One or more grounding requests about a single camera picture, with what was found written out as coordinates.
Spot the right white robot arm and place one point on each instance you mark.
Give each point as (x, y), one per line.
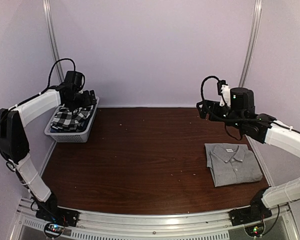
(265, 129)

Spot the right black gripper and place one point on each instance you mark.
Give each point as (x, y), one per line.
(207, 104)

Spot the left aluminium frame post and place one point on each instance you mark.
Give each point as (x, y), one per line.
(50, 29)

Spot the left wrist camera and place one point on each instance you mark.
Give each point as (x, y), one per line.
(75, 78)

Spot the black white plaid shirt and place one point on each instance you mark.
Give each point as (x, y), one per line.
(77, 120)

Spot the white plastic basket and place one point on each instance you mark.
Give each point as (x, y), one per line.
(73, 137)

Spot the front aluminium rail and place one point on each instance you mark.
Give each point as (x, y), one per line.
(211, 225)

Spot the folded grey shirt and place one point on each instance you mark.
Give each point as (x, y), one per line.
(232, 164)

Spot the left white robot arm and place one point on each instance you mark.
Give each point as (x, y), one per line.
(14, 144)

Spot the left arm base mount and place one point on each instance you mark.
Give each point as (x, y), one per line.
(64, 217)

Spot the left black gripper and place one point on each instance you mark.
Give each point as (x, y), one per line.
(87, 101)

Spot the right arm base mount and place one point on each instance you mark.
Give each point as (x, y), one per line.
(250, 214)

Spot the right aluminium frame post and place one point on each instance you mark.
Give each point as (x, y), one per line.
(254, 32)

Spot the aluminium frame post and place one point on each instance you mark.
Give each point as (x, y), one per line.
(50, 29)
(254, 32)

